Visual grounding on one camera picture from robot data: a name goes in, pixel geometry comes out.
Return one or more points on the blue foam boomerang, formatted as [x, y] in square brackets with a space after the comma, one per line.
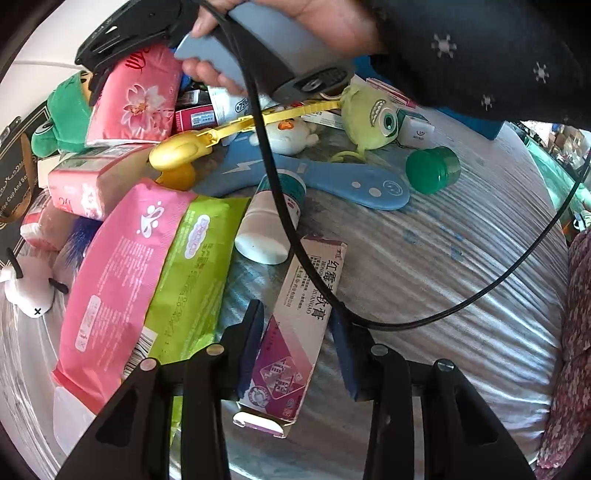
[351, 184]

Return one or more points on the blue furry toy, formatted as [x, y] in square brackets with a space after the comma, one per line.
[81, 240]

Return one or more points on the pink wipes packet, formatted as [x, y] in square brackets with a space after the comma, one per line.
[115, 286]

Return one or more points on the person's right forearm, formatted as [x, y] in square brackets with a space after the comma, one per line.
[485, 55]

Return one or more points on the white bottle green label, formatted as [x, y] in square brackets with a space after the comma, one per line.
[263, 230]

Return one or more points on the white plush black horns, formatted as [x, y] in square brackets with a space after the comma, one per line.
[27, 286]

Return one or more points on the green wipes packet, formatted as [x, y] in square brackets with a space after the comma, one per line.
[198, 277]

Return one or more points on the white striped tablecloth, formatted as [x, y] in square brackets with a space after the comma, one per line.
[438, 277]

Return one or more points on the small black box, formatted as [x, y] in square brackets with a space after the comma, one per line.
[190, 97]

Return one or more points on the green jar cap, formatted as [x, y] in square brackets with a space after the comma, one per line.
[431, 168]

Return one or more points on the green frog plush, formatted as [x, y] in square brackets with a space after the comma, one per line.
[60, 120]

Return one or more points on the red white box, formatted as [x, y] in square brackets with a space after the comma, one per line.
[196, 119]

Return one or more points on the small white green box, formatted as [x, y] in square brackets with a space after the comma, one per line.
[415, 131]

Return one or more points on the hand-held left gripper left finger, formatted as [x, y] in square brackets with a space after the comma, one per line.
[253, 337]

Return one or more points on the green one-eyed monster plush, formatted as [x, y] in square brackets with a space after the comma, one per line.
[369, 115]

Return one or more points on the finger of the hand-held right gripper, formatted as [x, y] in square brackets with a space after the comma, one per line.
[120, 32]

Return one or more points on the white tube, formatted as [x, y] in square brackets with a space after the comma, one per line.
[231, 108]

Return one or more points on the white duck toy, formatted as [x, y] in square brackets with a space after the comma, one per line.
[291, 136]

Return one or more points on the pink purple ointment box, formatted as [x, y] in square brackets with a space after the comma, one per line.
[300, 314]

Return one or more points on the black gift box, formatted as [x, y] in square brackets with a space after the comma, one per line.
[14, 166]

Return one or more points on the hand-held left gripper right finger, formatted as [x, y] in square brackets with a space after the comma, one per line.
[346, 364]

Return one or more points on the person's right hand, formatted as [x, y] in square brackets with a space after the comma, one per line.
[332, 23]

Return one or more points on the small pink tissue pack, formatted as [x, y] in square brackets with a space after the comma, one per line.
[87, 189]

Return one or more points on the floral cloth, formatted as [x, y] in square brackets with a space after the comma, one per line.
[572, 346]

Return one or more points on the pink floral tissue packet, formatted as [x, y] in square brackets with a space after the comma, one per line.
[138, 101]

